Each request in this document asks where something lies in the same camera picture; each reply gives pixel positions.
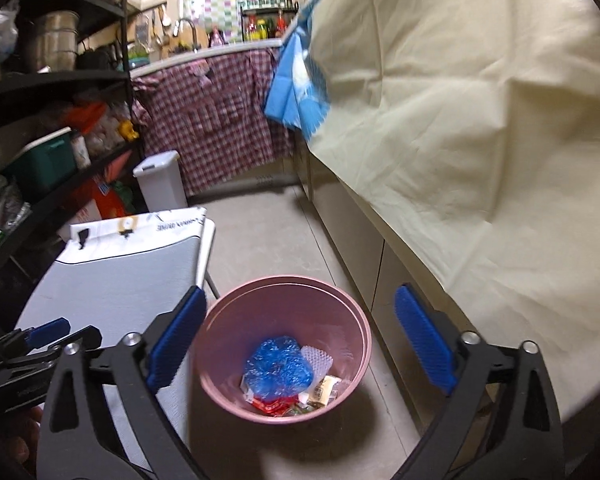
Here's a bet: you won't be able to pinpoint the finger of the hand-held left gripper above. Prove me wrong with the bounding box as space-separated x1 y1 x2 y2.
27 325 104 363
0 318 72 357

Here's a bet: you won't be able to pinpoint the red wrapper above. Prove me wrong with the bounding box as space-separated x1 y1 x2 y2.
252 393 301 417

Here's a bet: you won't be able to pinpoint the bubble wrap piece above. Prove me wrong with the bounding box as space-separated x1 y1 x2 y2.
300 345 335 387

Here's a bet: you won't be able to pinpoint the orange packet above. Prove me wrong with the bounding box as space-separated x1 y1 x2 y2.
87 175 136 222

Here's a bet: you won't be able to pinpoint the cream blue printed cloth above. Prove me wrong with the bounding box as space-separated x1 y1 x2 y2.
264 0 600 421

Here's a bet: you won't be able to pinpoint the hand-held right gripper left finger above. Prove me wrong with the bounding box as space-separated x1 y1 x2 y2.
36 285 209 480

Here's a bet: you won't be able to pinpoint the black shelf rack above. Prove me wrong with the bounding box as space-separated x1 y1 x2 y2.
0 0 147 301

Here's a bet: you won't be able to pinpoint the white cigarette pack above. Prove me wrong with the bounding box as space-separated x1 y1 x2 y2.
311 375 341 407

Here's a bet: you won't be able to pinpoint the orange bag on shelf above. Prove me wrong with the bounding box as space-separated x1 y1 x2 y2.
62 102 109 129

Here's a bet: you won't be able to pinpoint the pink plastic bin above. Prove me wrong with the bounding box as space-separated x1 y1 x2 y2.
192 275 372 426

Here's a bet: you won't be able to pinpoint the red plaid shirt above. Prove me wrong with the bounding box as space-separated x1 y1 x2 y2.
131 47 297 196

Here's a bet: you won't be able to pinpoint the white lidded bin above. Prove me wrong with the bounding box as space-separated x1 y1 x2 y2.
132 150 188 211

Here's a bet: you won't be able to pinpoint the metal pots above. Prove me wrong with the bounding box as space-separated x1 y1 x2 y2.
22 10 81 74

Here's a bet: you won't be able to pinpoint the white jar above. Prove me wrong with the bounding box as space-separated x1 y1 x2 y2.
72 132 92 169

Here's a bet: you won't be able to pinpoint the folding table with grey cover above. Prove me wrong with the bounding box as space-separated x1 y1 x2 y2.
15 207 219 471

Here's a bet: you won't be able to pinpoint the person's left hand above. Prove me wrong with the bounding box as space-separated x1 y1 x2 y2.
2 404 45 468

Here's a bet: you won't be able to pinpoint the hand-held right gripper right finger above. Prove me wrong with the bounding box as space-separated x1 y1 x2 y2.
394 283 566 480

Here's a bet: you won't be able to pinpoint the blue plastic bag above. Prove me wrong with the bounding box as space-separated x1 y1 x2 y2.
242 337 315 401

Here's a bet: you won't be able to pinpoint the metal faucet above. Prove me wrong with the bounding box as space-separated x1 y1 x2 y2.
172 17 201 54

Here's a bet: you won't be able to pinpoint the green storage box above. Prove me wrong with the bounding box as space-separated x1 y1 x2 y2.
2 127 78 202

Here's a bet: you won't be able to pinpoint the black spice rack with bottles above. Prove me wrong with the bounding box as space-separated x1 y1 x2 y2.
239 0 301 43

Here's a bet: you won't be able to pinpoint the beige lower cabinets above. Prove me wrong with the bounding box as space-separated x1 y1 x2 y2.
295 150 491 436

